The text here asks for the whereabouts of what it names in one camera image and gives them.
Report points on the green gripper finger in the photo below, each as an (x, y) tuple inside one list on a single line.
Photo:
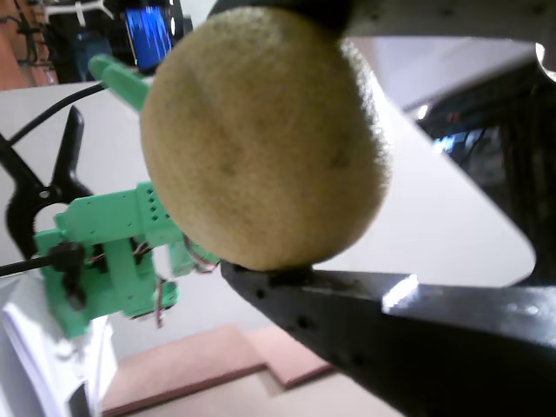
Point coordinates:
[(126, 87)]

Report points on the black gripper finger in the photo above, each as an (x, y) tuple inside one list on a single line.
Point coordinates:
[(434, 17), (434, 347)]

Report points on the small yellow potato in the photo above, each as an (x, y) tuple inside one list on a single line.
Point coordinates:
[(260, 143)]

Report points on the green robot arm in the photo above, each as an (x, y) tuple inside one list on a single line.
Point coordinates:
[(108, 208)]

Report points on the blue computer monitor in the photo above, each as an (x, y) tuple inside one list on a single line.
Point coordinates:
[(147, 35)]

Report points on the black spring clamp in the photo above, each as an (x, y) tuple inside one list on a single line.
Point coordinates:
[(65, 174)]

